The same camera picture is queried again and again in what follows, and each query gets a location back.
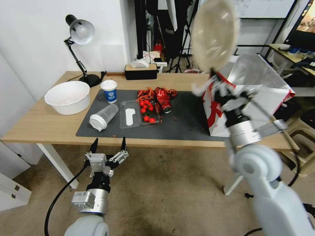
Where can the black computer monitor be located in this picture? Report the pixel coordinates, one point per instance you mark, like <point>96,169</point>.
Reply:
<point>304,27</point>

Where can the black silver desk lamp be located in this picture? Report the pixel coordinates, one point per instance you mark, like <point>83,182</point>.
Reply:
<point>82,29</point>

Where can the beige background desk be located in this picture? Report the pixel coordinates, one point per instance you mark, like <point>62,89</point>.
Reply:
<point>290,56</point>

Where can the crushed red drink can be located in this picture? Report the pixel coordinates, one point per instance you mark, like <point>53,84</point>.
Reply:
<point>163,100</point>

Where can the black camera tripod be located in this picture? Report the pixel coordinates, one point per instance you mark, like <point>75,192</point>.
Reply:
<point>180,54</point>

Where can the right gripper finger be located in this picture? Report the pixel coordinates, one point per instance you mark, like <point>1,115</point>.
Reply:
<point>216,83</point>
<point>251,93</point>

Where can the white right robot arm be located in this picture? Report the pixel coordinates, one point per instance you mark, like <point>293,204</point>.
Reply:
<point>258,167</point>

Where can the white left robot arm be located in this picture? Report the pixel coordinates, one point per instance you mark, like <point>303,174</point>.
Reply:
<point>98,201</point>

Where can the white blue paper coffee cup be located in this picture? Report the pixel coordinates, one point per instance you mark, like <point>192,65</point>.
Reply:
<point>109,92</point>

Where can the dark grey table mat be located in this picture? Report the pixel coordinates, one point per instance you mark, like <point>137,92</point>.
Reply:
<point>182,115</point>

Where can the clear plastic takeout box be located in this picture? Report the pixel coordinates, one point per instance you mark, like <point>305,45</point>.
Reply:
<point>130,115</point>

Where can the green tomato stems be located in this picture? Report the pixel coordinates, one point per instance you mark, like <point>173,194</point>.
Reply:
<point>148,114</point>

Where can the wooden table with white legs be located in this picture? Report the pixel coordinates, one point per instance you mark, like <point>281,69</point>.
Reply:
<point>49,123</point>

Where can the black lamp plug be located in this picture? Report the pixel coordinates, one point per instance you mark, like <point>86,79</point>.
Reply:
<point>102,74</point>

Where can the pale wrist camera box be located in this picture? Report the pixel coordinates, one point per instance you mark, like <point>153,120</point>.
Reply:
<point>98,163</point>
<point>231,104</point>

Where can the white drawer cabinet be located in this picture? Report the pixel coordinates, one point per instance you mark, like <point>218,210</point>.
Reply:
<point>12,182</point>

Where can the black wooden tissue box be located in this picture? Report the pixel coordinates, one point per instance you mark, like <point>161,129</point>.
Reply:
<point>140,72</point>

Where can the beige plastic stool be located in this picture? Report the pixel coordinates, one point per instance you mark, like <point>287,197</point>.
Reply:
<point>304,145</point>

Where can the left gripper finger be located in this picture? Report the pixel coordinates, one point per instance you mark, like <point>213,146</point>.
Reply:
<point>120,156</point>
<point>94,146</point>

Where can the white wall whiteboard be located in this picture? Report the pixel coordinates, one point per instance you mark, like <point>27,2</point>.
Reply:
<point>263,8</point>

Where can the white paper box with papers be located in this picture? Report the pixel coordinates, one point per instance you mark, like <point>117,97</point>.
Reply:
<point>150,55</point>

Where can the clear cup with white lid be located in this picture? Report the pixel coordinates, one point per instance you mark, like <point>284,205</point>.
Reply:
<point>103,116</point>

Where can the crumpled red snack wrapper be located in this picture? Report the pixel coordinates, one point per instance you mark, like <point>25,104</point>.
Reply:
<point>145,94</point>
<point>172,93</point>

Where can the large white plastic bowl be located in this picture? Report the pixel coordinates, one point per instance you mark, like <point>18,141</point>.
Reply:
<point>67,98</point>

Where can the white red delivery bag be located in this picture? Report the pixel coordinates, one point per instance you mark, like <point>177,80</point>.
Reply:
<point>260,81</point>

